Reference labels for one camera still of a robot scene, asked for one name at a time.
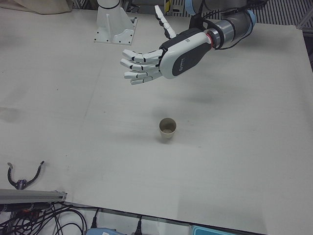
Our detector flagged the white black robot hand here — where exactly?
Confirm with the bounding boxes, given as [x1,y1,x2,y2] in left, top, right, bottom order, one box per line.
[119,5,213,86]

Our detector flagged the tan paper cup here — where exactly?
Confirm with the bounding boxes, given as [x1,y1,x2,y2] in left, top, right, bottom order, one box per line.
[158,117,177,144]

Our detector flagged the beige cardboard sheet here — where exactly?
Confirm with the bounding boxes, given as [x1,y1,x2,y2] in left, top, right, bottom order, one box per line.
[0,0,74,16]

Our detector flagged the teal plastic box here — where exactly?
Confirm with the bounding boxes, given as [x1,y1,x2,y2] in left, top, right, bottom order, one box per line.
[189,225,267,235]

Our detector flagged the black claw grabber tool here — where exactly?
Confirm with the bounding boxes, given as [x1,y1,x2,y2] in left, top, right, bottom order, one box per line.
[6,161,45,190]

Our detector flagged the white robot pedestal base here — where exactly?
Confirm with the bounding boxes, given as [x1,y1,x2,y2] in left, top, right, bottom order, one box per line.
[93,0,138,46]

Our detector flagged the aluminium frame rail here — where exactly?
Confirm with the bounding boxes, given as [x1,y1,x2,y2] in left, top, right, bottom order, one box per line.
[297,0,313,31]

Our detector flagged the black power plug cable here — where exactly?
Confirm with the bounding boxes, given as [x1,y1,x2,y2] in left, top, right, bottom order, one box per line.
[90,207,101,229]
[134,214,144,235]

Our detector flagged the aluminium extrusion post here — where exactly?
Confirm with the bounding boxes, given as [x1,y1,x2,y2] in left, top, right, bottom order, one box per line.
[0,188,68,204]

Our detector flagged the black cable tangle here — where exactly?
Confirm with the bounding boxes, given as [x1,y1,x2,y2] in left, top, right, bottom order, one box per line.
[0,201,88,235]

